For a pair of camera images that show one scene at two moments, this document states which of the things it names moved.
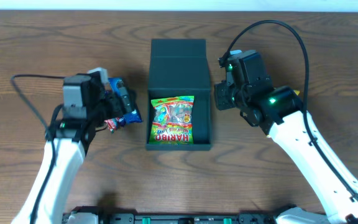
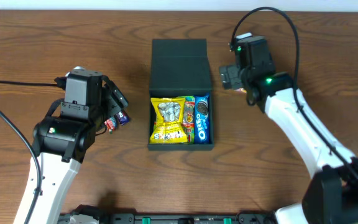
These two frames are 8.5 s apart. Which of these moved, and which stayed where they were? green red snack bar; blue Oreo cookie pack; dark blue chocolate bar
Moved: blue Oreo cookie pack
Stayed: green red snack bar; dark blue chocolate bar
